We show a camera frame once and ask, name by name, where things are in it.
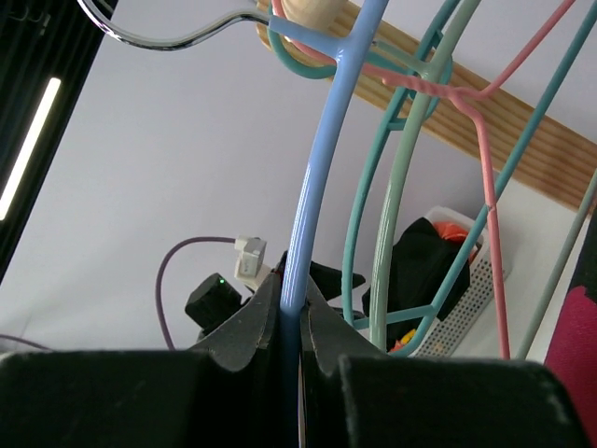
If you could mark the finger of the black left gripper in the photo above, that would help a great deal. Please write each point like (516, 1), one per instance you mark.
(327, 279)

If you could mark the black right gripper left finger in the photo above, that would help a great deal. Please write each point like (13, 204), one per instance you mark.
(219, 393)

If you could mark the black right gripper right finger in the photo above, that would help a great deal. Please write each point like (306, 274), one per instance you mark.
(357, 396)

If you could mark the pink camouflage trousers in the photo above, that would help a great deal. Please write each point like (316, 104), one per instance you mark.
(572, 351)

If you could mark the light blue hanger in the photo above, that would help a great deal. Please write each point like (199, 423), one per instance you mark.
(350, 53)

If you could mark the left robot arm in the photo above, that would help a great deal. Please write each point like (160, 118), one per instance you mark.
(214, 303)

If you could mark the mint green hanger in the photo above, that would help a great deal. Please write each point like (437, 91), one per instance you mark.
(401, 164)

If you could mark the lilac hanger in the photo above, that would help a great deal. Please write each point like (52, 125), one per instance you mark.
(557, 270)

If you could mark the black clothes in basket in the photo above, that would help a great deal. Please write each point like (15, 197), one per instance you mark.
(420, 261)

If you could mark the white perforated basket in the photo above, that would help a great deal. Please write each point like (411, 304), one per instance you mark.
(443, 337)

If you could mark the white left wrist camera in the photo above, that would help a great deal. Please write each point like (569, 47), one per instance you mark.
(250, 268)

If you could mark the teal wire hanger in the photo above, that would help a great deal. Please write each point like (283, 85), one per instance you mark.
(399, 107)

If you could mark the pink wire hanger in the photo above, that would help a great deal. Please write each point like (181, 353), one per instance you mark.
(492, 186)

